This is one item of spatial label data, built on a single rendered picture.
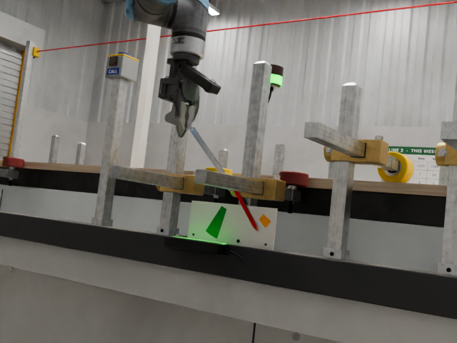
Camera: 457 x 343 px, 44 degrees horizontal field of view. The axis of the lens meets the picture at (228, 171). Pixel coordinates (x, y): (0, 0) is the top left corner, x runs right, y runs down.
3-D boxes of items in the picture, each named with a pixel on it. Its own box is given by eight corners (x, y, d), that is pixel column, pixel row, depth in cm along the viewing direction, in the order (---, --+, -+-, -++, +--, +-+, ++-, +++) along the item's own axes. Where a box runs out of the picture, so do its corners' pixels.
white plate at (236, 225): (272, 250, 135) (276, 208, 136) (186, 238, 150) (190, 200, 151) (273, 250, 136) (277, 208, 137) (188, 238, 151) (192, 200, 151)
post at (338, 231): (336, 294, 126) (356, 81, 130) (322, 291, 128) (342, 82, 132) (343, 293, 129) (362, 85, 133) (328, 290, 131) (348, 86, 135)
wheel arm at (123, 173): (119, 182, 134) (121, 163, 134) (109, 181, 136) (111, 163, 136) (224, 199, 169) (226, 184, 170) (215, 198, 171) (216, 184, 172)
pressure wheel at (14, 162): (2, 185, 229) (6, 156, 230) (22, 187, 230) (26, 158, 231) (-4, 184, 221) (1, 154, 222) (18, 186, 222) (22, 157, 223)
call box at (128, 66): (120, 78, 171) (123, 52, 172) (103, 79, 175) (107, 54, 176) (136, 84, 177) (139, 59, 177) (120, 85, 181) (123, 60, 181)
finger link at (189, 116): (174, 139, 154) (178, 105, 155) (192, 139, 151) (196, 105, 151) (166, 137, 151) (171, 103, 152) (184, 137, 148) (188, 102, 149)
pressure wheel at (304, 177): (296, 213, 149) (300, 169, 150) (269, 210, 153) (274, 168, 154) (309, 215, 155) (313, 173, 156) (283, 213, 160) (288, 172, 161)
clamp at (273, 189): (274, 199, 137) (276, 179, 137) (228, 196, 145) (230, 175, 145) (285, 201, 142) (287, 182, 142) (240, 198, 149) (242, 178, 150)
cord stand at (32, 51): (9, 204, 374) (33, 39, 383) (1, 203, 379) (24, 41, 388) (20, 205, 380) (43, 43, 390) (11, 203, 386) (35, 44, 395)
